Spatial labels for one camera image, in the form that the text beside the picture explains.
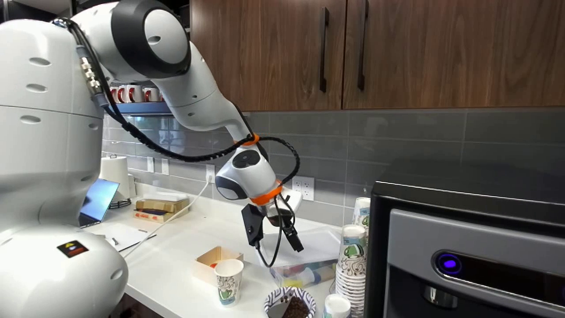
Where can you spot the patterned paper cup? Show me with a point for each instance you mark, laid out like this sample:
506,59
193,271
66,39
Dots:
229,276

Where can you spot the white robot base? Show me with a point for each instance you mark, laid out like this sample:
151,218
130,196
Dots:
50,154

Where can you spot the blue tablet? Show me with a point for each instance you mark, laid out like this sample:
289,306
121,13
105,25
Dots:
98,202

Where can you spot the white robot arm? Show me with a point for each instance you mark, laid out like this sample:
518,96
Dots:
142,41

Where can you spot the upside-down paper cup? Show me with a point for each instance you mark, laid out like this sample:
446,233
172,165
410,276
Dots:
336,306

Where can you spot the paper towel roll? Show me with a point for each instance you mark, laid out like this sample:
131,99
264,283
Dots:
116,170

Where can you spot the clear plastic container with blocks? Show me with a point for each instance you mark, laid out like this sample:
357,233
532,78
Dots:
304,274

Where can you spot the tall paper cup stack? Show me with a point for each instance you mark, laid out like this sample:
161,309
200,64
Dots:
350,271

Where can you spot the white plastic container lid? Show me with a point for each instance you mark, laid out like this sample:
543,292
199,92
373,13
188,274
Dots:
320,244

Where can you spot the white wall outlet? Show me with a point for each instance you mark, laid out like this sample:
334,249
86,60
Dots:
304,186

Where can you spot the row of red white mugs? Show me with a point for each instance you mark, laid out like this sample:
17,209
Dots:
135,94

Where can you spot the black coffee machine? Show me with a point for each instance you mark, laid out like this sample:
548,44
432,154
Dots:
444,253

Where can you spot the wooden wall cabinet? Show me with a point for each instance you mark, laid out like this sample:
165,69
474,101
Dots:
322,55

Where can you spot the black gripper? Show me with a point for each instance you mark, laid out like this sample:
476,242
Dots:
281,216

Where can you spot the small wooden box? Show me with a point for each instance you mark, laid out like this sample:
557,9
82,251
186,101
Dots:
209,260

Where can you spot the white paper sheet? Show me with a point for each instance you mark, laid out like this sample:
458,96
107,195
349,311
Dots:
123,237

